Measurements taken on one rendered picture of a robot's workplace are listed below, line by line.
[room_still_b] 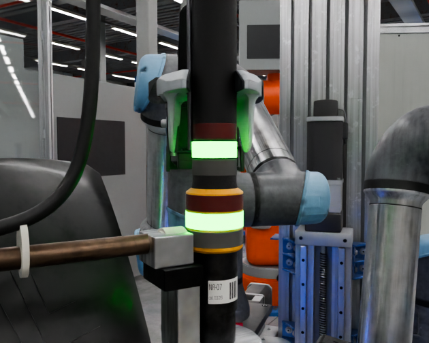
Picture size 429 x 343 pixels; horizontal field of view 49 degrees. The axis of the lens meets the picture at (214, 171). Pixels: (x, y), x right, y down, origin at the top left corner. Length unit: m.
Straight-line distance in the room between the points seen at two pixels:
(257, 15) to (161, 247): 4.16
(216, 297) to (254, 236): 3.94
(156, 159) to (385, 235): 0.50
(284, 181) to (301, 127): 0.62
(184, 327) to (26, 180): 0.19
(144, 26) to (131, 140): 2.80
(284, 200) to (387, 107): 1.63
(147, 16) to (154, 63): 6.54
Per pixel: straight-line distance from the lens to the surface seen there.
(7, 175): 0.43
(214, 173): 0.33
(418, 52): 2.29
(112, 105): 4.88
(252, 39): 4.38
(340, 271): 1.18
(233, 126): 0.34
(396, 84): 2.24
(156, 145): 0.98
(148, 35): 7.40
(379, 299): 0.73
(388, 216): 0.73
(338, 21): 1.28
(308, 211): 0.64
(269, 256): 4.33
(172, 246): 0.33
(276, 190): 0.62
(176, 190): 0.60
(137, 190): 5.16
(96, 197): 0.44
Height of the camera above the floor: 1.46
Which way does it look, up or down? 3 degrees down
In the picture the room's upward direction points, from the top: straight up
